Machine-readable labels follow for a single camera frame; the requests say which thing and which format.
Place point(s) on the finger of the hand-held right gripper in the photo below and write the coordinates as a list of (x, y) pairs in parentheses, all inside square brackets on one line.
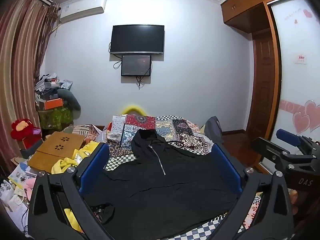
[(268, 148), (288, 135)]

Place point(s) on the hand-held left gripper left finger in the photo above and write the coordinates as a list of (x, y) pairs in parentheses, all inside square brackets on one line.
[(95, 165)]

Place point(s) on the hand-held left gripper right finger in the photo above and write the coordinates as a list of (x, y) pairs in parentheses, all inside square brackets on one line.
[(225, 165)]

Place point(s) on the black zip hoodie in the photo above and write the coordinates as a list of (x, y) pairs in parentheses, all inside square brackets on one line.
[(162, 192)]

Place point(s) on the yellow garment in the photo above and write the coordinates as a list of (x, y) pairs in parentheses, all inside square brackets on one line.
[(62, 165)]

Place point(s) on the grey bag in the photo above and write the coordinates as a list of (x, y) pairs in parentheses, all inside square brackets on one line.
[(213, 128)]

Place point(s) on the wooden lap desk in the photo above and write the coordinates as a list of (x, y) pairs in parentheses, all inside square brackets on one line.
[(57, 150)]

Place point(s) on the brown wooden door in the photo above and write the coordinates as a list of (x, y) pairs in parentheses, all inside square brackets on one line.
[(263, 85)]

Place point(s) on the patchwork printed blanket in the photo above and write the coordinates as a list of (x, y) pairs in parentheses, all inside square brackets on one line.
[(175, 127)]

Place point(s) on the green patterned cloth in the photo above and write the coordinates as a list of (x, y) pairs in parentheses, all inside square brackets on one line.
[(53, 117)]

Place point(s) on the yellow curved bar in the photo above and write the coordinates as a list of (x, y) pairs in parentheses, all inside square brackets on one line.
[(133, 108)]

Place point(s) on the grey cushion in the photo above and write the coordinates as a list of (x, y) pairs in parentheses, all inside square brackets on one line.
[(71, 97)]

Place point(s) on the orange box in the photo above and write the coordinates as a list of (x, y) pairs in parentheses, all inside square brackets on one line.
[(51, 103)]

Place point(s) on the red plush toy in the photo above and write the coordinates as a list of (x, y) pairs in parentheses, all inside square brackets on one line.
[(25, 131)]

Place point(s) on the pile of papers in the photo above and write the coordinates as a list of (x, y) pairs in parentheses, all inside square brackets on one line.
[(15, 180)]

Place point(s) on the pile of clutter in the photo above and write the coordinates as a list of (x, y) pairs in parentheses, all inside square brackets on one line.
[(47, 86)]

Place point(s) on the striped brown curtain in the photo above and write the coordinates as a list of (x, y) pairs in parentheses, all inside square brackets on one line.
[(17, 67)]

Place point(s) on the wooden overhead cabinet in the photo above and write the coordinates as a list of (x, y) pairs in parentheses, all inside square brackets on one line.
[(245, 7)]

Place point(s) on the white air conditioner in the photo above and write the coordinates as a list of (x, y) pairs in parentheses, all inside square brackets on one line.
[(82, 8)]

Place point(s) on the small black wall monitor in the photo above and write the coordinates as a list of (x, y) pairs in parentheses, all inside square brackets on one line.
[(136, 65)]

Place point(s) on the black wall television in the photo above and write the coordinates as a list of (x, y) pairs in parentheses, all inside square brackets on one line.
[(137, 39)]

